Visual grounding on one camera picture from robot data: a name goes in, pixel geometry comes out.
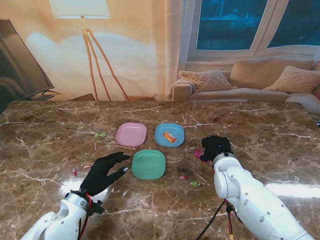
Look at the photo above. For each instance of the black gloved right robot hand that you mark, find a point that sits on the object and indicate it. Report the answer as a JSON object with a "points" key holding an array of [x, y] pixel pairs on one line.
{"points": [[217, 146]]}

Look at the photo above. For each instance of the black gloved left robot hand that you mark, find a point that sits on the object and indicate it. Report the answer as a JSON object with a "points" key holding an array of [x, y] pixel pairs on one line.
{"points": [[100, 172]]}

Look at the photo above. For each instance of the pink candy bar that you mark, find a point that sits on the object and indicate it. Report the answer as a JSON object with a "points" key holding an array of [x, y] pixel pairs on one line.
{"points": [[198, 153]]}

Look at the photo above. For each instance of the small pink candy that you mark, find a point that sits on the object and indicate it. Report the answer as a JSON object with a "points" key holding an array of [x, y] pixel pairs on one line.
{"points": [[183, 177]]}

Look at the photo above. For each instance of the orange candy bar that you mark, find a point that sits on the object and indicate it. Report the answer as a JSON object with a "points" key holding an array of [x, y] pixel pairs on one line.
{"points": [[169, 136]]}

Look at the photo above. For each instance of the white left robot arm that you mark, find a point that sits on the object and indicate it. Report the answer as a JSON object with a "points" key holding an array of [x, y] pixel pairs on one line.
{"points": [[62, 220]]}

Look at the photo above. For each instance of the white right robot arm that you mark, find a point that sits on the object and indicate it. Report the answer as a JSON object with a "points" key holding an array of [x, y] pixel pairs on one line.
{"points": [[250, 200]]}

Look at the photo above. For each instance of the small orange wrapped candy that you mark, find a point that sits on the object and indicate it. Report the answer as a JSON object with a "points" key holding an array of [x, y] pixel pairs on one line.
{"points": [[87, 166]]}

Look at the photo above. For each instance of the pink square plastic dish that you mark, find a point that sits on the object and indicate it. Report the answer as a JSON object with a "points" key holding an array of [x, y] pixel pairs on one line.
{"points": [[131, 135]]}

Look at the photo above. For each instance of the green square plastic dish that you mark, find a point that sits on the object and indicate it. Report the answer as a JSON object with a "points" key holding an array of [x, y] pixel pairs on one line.
{"points": [[148, 165]]}

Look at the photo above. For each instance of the blue square plastic dish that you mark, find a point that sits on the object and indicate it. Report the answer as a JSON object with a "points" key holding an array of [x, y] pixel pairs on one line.
{"points": [[162, 127]]}

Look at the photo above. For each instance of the cream knitted cushion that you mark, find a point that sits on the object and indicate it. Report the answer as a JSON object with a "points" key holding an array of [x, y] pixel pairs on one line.
{"points": [[207, 80], [295, 80]]}

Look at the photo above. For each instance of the wooden low cabinet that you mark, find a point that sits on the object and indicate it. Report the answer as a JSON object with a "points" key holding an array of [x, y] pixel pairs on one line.
{"points": [[82, 97]]}

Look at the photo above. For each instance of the beige sofa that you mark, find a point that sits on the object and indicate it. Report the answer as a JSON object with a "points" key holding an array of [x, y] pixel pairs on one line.
{"points": [[262, 70]]}

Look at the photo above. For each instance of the white framed window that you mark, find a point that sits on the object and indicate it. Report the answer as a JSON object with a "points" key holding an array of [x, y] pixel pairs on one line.
{"points": [[225, 25]]}

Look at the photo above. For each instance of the flat screen television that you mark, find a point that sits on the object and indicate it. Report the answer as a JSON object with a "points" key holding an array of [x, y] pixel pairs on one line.
{"points": [[17, 65]]}

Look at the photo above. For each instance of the wooden tripod floor lamp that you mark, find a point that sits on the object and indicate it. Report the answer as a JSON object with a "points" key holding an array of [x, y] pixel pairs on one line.
{"points": [[80, 8]]}

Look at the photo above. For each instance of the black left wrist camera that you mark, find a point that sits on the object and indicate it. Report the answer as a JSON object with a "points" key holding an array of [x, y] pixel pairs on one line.
{"points": [[97, 208]]}

